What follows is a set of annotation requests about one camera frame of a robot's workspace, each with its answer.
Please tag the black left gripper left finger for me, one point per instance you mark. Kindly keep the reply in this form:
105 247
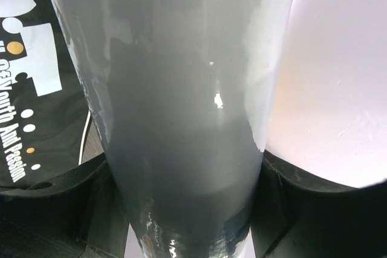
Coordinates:
75 214

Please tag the white shuttlecock tube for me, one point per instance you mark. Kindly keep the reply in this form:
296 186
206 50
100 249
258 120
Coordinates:
181 93

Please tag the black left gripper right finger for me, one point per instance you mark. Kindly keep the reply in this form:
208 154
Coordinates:
298 214

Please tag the black racket bag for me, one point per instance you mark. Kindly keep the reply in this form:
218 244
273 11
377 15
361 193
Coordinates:
44 115

